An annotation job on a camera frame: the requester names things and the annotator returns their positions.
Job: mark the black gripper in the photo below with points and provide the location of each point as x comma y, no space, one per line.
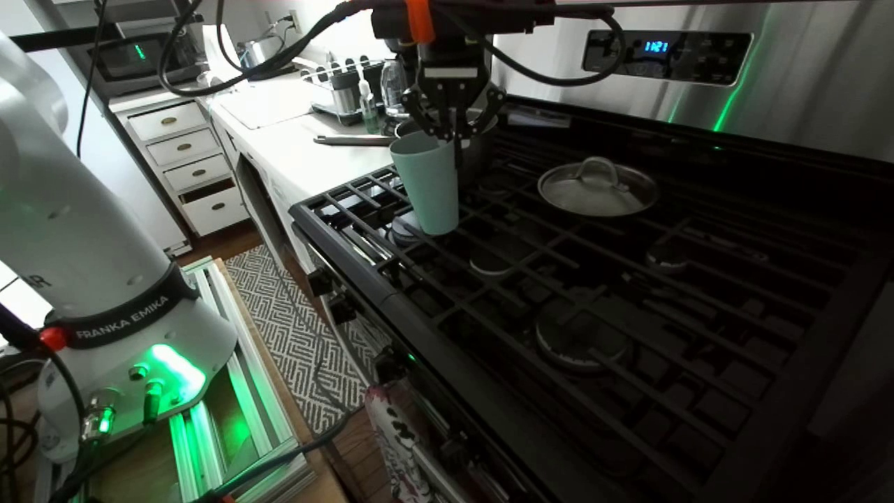
452,74

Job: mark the light blue plastic cup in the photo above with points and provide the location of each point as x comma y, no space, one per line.
428,185

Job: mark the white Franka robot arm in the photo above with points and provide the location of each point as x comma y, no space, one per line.
86,224

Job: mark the black coffee maker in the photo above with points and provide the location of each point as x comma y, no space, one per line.
395,88

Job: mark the small countertop bottle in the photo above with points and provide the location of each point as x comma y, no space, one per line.
341,88
371,98

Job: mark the dark long kitchen utensil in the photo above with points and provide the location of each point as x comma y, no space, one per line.
353,141

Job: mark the white cutting board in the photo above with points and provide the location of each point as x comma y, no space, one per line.
270,104

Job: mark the steel kettle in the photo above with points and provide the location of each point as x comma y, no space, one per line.
262,55

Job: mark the black stove knob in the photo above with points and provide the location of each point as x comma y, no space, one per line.
341,309
390,365
323,283

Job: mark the black stove control panel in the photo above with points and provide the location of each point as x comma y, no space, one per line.
667,56

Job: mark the white drawer unit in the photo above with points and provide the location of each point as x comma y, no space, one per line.
186,158

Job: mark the stainless steel gas stove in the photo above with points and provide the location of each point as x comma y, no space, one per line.
652,326

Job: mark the dark microwave oven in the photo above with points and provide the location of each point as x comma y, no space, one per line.
149,56

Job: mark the patterned kitchen towel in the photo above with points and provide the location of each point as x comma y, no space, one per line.
410,449

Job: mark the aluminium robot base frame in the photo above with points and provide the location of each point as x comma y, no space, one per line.
242,421

